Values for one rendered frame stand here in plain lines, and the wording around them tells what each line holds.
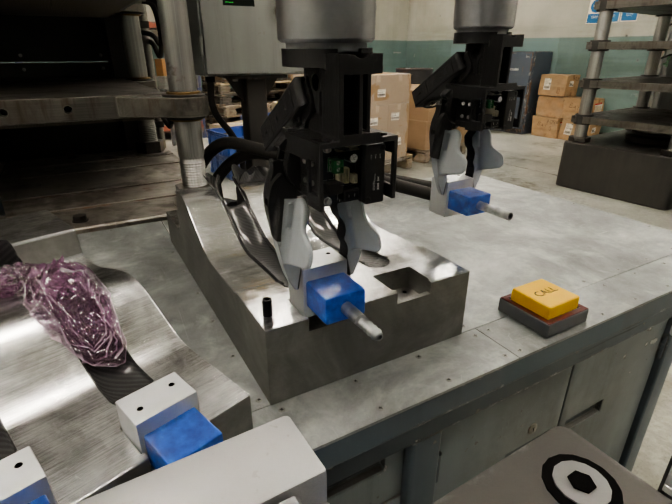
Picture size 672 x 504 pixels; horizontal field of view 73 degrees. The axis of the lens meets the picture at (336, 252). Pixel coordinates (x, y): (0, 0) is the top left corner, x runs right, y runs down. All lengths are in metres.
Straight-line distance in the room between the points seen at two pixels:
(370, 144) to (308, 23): 0.10
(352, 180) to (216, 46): 0.93
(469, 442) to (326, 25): 0.60
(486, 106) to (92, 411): 0.54
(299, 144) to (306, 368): 0.23
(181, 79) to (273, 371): 0.78
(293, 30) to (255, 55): 0.94
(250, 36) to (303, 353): 0.97
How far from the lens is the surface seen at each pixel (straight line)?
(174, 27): 1.11
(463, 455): 0.76
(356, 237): 0.44
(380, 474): 0.66
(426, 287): 0.54
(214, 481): 0.18
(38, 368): 0.49
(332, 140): 0.35
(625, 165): 4.37
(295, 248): 0.40
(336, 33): 0.35
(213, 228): 0.65
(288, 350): 0.46
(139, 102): 1.13
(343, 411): 0.48
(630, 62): 7.26
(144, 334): 0.51
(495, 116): 0.65
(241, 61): 1.28
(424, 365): 0.55
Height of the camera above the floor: 1.13
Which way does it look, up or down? 24 degrees down
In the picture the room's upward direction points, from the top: straight up
